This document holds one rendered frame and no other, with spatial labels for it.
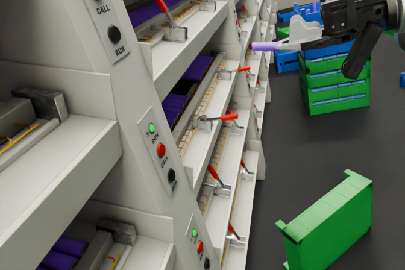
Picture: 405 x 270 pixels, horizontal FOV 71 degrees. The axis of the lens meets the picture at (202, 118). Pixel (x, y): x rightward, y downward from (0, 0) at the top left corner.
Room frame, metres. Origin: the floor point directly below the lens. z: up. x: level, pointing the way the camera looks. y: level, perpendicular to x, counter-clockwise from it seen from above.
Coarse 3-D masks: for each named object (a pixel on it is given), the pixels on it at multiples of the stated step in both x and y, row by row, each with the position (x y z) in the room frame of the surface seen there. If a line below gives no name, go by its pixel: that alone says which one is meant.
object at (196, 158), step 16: (208, 48) 0.95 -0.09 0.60; (224, 48) 0.93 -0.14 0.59; (240, 48) 0.91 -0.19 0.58; (224, 64) 0.88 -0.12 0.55; (224, 80) 0.76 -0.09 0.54; (208, 96) 0.67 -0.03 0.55; (224, 96) 0.67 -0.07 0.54; (208, 112) 0.59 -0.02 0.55; (224, 112) 0.64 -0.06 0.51; (192, 144) 0.48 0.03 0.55; (208, 144) 0.47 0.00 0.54; (192, 160) 0.43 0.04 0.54; (208, 160) 0.47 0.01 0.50; (192, 176) 0.35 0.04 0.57
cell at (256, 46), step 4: (256, 44) 0.59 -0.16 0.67; (260, 44) 0.59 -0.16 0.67; (264, 44) 0.59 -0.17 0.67; (268, 44) 0.59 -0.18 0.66; (272, 44) 0.58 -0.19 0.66; (276, 44) 0.58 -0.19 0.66; (280, 44) 0.58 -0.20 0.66; (252, 48) 0.60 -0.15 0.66; (256, 48) 0.59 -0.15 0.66; (260, 48) 0.59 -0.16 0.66; (264, 48) 0.59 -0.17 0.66; (268, 48) 0.58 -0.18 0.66; (272, 48) 0.58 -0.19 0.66
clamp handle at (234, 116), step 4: (224, 116) 0.51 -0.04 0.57; (228, 116) 0.50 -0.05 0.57; (232, 116) 0.50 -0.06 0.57; (236, 116) 0.50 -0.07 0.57; (204, 120) 0.52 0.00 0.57; (208, 120) 0.52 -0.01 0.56; (212, 120) 0.52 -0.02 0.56; (216, 120) 0.51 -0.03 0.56; (220, 120) 0.51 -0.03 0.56; (224, 120) 0.51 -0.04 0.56
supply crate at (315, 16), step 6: (294, 6) 1.46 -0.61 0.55; (306, 6) 1.46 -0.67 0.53; (318, 6) 1.45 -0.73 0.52; (294, 12) 1.46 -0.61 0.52; (300, 12) 1.30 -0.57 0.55; (312, 12) 1.46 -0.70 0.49; (318, 12) 1.27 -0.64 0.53; (306, 18) 1.28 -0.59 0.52; (312, 18) 1.28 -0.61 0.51; (318, 18) 1.27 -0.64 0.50
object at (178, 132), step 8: (216, 56) 0.89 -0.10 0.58; (216, 64) 0.82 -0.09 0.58; (208, 72) 0.76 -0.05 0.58; (208, 80) 0.71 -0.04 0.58; (200, 88) 0.67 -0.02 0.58; (200, 96) 0.62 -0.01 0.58; (192, 104) 0.59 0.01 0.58; (184, 112) 0.56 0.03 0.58; (192, 112) 0.56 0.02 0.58; (184, 120) 0.52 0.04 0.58; (176, 128) 0.49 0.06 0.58; (184, 128) 0.50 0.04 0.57; (176, 136) 0.47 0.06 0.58; (176, 144) 0.45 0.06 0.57
